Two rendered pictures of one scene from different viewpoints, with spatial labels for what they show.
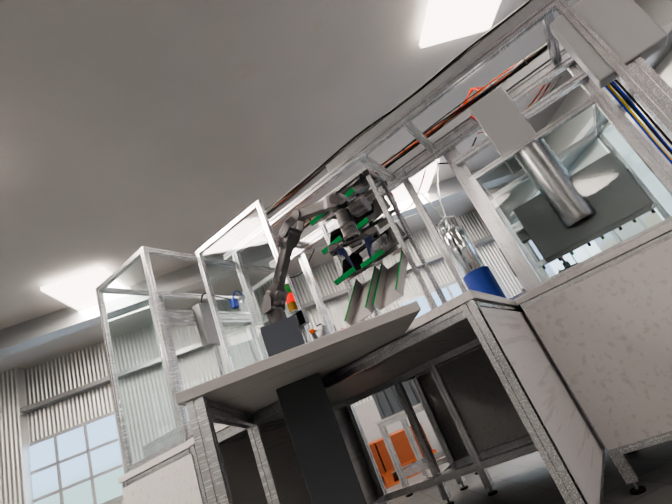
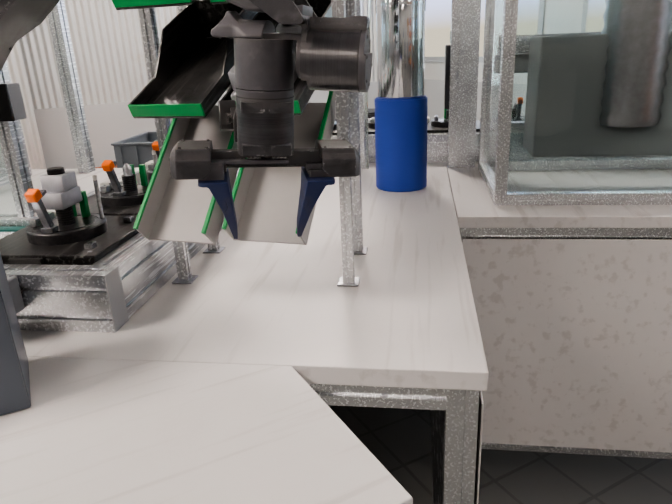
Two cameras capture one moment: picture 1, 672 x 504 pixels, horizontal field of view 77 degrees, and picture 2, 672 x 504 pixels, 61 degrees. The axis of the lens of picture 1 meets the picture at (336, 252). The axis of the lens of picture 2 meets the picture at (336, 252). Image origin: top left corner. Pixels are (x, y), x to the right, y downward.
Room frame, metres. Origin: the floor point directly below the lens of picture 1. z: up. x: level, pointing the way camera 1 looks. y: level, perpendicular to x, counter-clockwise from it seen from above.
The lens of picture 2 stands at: (0.78, 0.04, 1.29)
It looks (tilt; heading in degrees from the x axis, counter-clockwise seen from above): 20 degrees down; 342
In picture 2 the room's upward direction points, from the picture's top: 3 degrees counter-clockwise
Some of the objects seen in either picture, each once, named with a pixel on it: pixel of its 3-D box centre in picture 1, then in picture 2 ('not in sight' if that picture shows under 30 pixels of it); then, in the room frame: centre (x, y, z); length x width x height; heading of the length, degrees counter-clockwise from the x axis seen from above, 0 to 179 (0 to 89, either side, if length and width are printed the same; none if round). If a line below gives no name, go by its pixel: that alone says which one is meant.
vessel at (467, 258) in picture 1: (459, 244); (400, 27); (2.38, -0.69, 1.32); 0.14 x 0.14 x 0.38
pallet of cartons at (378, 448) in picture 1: (375, 464); not in sight; (5.29, 0.53, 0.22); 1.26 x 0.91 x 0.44; 100
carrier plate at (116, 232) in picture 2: not in sight; (70, 237); (1.92, 0.21, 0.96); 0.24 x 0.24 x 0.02; 64
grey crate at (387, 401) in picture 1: (413, 390); (185, 156); (4.04, -0.15, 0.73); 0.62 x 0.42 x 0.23; 64
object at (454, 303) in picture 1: (383, 367); (172, 225); (2.32, 0.01, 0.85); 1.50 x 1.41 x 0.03; 64
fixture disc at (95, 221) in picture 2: not in sight; (68, 228); (1.92, 0.21, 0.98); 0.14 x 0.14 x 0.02
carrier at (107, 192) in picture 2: not in sight; (129, 180); (2.15, 0.09, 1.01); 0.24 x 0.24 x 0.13; 64
